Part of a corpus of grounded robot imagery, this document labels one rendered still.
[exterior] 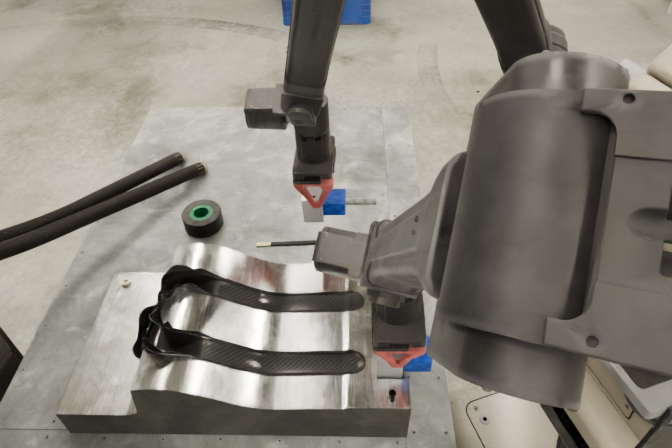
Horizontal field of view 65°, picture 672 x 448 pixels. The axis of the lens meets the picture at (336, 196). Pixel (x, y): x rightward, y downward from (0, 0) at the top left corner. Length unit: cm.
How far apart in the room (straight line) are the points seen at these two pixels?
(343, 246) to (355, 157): 68
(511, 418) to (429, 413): 64
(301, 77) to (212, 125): 75
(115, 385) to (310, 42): 57
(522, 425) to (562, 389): 132
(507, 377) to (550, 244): 4
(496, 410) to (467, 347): 132
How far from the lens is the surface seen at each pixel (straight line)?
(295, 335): 84
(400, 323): 68
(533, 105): 18
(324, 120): 83
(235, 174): 125
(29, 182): 286
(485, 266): 17
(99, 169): 278
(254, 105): 82
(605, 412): 95
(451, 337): 20
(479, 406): 149
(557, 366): 17
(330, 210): 94
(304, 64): 68
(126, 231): 119
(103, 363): 92
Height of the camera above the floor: 158
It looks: 42 degrees down
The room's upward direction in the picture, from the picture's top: 2 degrees counter-clockwise
